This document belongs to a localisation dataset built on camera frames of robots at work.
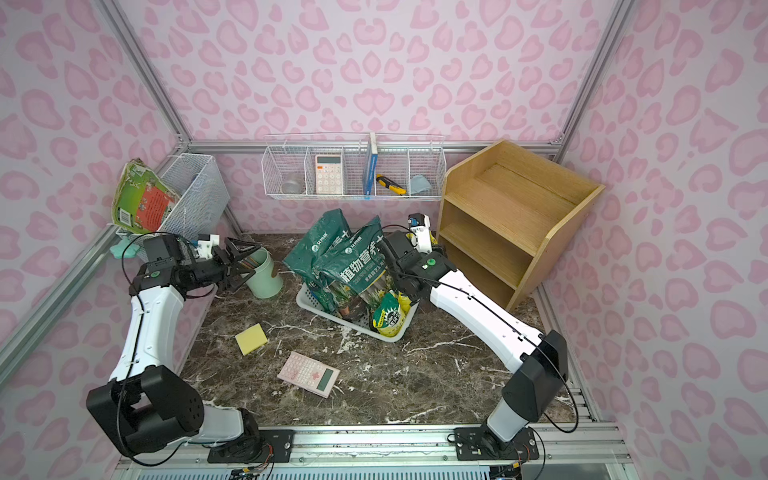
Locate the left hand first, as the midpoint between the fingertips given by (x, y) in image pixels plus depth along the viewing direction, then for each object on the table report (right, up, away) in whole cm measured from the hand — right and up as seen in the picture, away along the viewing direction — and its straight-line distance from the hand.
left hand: (253, 253), depth 76 cm
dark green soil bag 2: (+26, -2, +5) cm, 27 cm away
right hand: (+46, +1, 0) cm, 46 cm away
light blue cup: (+44, +24, +24) cm, 56 cm away
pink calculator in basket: (+15, +25, +18) cm, 34 cm away
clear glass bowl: (+3, +22, +21) cm, 30 cm away
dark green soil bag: (+18, +6, +7) cm, 20 cm away
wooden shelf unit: (+64, +12, +6) cm, 66 cm away
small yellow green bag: (+35, -16, +5) cm, 39 cm away
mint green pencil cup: (-6, -9, +19) cm, 22 cm away
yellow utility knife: (+35, +23, +22) cm, 47 cm away
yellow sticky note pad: (-9, -27, +18) cm, 33 cm away
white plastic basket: (+9, -14, +17) cm, 24 cm away
